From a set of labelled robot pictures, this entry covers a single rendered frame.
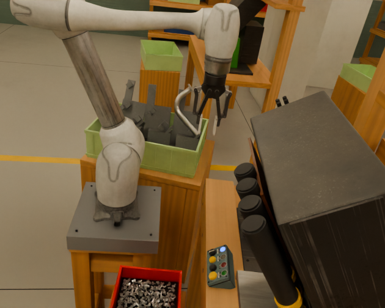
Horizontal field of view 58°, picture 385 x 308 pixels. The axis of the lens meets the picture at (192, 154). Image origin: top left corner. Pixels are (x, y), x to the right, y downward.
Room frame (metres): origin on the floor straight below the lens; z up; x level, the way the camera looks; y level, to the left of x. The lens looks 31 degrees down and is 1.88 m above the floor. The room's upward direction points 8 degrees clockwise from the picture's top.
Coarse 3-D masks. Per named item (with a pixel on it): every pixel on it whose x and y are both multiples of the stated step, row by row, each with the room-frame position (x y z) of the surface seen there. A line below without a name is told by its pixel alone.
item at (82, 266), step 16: (80, 256) 0.93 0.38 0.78; (96, 256) 0.97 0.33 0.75; (112, 256) 0.98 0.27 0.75; (128, 256) 0.99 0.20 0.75; (144, 256) 0.96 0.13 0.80; (80, 272) 0.93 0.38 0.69; (96, 272) 1.17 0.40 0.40; (112, 272) 0.96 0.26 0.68; (80, 288) 0.93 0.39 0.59; (96, 288) 1.17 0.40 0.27; (112, 288) 1.20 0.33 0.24; (80, 304) 0.93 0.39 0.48; (96, 304) 1.10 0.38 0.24
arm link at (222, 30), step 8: (216, 8) 1.12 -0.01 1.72; (224, 8) 1.12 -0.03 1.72; (232, 8) 1.13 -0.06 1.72; (208, 16) 1.15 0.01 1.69; (216, 16) 1.11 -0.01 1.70; (224, 16) 1.11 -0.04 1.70; (232, 16) 1.11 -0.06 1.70; (208, 24) 1.13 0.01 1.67; (216, 24) 1.10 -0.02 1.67; (224, 24) 1.10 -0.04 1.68; (232, 24) 1.11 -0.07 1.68; (208, 32) 1.12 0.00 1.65; (216, 32) 1.10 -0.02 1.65; (224, 32) 1.10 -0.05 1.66; (232, 32) 1.11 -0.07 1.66; (208, 40) 1.11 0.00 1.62; (216, 40) 1.10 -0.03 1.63; (224, 40) 1.10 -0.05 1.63; (232, 40) 1.11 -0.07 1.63; (208, 48) 1.12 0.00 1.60; (216, 48) 1.10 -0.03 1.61; (224, 48) 1.10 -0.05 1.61; (232, 48) 1.12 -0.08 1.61; (216, 56) 1.10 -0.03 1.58; (224, 56) 1.11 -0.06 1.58
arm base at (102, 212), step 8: (96, 192) 1.14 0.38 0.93; (136, 192) 1.18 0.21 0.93; (96, 200) 1.09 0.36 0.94; (136, 200) 1.12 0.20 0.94; (96, 208) 1.04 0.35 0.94; (104, 208) 1.02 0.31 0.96; (112, 208) 1.02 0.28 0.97; (120, 208) 1.03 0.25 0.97; (128, 208) 1.04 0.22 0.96; (136, 208) 1.07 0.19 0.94; (96, 216) 1.00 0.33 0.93; (104, 216) 1.01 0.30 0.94; (112, 216) 1.01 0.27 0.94; (120, 216) 1.00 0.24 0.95; (128, 216) 1.03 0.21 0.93; (136, 216) 1.03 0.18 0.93
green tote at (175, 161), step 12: (96, 120) 1.73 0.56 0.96; (204, 120) 1.94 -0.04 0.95; (84, 132) 1.61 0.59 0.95; (96, 132) 1.60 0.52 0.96; (204, 132) 1.77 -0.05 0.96; (96, 144) 1.60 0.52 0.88; (156, 144) 1.56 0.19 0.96; (96, 156) 1.60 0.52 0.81; (144, 156) 1.57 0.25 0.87; (156, 156) 1.57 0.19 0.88; (168, 156) 1.56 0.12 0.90; (180, 156) 1.55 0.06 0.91; (192, 156) 1.55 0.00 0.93; (144, 168) 1.57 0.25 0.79; (156, 168) 1.56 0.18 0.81; (168, 168) 1.56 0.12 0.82; (180, 168) 1.55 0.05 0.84; (192, 168) 1.55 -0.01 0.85
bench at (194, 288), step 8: (200, 216) 1.36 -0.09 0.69; (200, 224) 1.32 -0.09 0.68; (200, 232) 1.32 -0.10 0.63; (200, 240) 1.32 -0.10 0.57; (200, 248) 1.32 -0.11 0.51; (192, 264) 1.34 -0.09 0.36; (192, 272) 1.32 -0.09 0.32; (192, 280) 1.32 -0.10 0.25; (192, 288) 1.32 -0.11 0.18; (192, 296) 1.32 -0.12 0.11; (192, 304) 1.32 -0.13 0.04
